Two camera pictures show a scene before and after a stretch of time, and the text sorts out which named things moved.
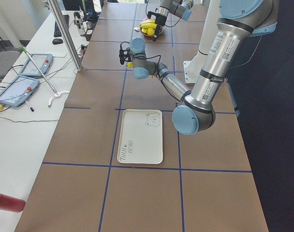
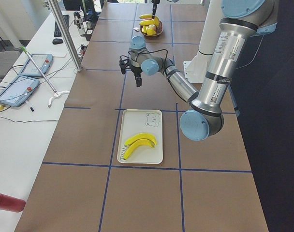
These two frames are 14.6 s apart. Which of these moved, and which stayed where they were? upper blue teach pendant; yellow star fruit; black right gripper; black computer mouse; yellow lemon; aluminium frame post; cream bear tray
Moved: black right gripper
Stayed: aluminium frame post; cream bear tray; black computer mouse; yellow star fruit; upper blue teach pendant; yellow lemon
